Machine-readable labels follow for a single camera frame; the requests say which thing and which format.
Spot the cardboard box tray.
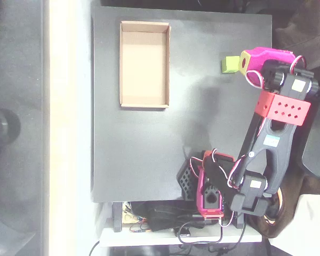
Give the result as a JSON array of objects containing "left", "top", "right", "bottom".
[{"left": 119, "top": 20, "right": 171, "bottom": 109}]

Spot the grey office chair part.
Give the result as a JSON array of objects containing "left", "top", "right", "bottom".
[{"left": 295, "top": 79, "right": 320, "bottom": 178}]

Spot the brown jacket with button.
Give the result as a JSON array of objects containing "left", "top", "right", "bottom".
[{"left": 246, "top": 165, "right": 313, "bottom": 239}]

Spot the beige wooden piece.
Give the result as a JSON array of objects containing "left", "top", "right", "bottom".
[{"left": 122, "top": 210, "right": 138, "bottom": 224}]

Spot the dark brown garment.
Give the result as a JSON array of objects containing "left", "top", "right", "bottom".
[{"left": 273, "top": 0, "right": 320, "bottom": 70}]

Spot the white shelf board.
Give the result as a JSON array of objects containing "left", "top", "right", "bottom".
[{"left": 100, "top": 225, "right": 262, "bottom": 247}]

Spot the long black cable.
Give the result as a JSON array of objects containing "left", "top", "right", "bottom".
[{"left": 89, "top": 213, "right": 247, "bottom": 256}]

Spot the orange cable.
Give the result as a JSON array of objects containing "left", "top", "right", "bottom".
[{"left": 271, "top": 186, "right": 284, "bottom": 222}]

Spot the black cable bundle adapter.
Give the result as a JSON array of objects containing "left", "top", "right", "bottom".
[{"left": 145, "top": 202, "right": 205, "bottom": 232}]

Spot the small black connector box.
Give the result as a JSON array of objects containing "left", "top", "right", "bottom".
[{"left": 174, "top": 227, "right": 191, "bottom": 238}]

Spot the yellow camera mount with hole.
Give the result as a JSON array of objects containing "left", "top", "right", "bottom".
[{"left": 238, "top": 51, "right": 251, "bottom": 75}]

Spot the green cube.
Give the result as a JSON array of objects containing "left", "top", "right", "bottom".
[{"left": 220, "top": 55, "right": 241, "bottom": 74}]

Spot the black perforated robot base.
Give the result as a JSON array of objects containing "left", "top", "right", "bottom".
[{"left": 177, "top": 159, "right": 201, "bottom": 201}]

